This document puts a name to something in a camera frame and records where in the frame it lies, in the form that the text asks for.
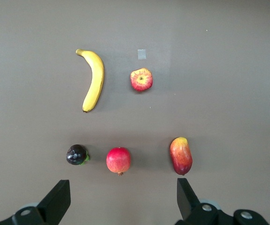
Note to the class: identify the dark purple mangosteen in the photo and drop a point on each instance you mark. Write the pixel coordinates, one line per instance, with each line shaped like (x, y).
(75, 154)

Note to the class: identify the red pomegranate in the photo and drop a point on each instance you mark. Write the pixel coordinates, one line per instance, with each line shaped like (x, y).
(118, 160)

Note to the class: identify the red yellow mango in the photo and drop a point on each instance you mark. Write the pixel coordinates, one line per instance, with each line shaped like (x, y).
(181, 156)

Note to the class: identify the yellow banana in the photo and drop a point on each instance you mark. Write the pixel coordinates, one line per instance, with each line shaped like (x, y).
(94, 77)

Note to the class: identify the small clear tape piece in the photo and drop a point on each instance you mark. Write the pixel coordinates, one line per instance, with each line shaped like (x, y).
(142, 54)

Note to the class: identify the red yellow apple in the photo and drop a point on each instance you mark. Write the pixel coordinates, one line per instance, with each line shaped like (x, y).
(141, 79)

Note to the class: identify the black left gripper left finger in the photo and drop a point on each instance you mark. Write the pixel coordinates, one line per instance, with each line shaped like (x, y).
(55, 204)

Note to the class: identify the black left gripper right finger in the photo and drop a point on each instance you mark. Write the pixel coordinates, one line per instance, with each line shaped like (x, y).
(188, 206)

